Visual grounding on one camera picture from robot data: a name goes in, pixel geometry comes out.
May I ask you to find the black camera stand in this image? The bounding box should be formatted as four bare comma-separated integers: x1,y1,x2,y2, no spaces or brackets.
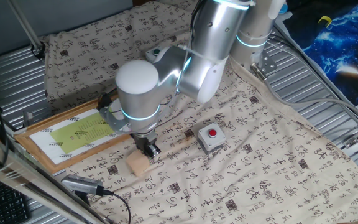
74,190,92,207

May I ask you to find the grey box green button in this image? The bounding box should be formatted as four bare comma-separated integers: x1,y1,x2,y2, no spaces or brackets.
144,45,170,63

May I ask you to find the blue space print mat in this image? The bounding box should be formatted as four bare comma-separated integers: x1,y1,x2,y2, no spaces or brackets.
283,2,358,106

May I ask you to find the silver metal pole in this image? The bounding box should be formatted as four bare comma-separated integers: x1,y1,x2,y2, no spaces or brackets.
7,0,45,52

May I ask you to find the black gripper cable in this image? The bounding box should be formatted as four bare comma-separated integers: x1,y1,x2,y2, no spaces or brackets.
97,88,119,110

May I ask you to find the black computer keyboard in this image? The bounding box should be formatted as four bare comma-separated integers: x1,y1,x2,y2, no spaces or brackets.
0,176,31,224

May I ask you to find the black camera cable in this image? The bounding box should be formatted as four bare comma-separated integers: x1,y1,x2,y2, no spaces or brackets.
103,189,132,224

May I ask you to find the small metal clamp bracket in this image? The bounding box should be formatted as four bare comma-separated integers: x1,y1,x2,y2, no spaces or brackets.
22,110,35,128

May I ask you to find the light wooden cube block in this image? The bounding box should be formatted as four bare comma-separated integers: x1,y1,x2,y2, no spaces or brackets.
125,150,151,177

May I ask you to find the silver camera on stand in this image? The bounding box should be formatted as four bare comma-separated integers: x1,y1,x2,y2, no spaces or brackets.
60,174,106,197

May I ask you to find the small yellow object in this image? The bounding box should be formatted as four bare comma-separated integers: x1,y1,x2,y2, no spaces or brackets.
317,15,333,28

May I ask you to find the thick grey cable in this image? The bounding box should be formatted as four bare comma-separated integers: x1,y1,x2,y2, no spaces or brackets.
261,73,358,127

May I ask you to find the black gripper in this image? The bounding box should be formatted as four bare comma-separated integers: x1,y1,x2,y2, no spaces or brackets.
131,129,162,159

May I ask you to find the grey box red button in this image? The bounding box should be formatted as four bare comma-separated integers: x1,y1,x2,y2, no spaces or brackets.
196,121,227,152

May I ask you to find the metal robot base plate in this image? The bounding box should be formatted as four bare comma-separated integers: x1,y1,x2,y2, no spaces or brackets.
249,49,278,82

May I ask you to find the wooden picture frame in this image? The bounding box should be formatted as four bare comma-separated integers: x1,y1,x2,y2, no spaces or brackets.
13,93,132,174

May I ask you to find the beige calligraphy print cloth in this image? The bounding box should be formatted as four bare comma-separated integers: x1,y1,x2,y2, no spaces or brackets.
44,0,358,224

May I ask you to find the aluminium frame beam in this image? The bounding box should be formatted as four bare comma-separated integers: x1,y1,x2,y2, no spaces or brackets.
0,126,107,224

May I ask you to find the black pole clamp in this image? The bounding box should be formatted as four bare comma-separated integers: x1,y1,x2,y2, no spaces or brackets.
30,42,47,61

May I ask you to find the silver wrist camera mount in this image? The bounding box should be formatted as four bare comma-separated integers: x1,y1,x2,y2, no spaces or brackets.
98,105,133,135

